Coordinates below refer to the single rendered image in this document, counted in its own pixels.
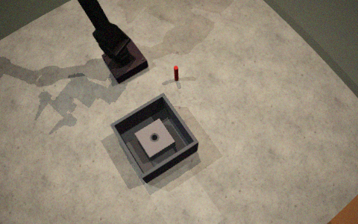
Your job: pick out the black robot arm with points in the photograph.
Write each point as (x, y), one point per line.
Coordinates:
(110, 38)

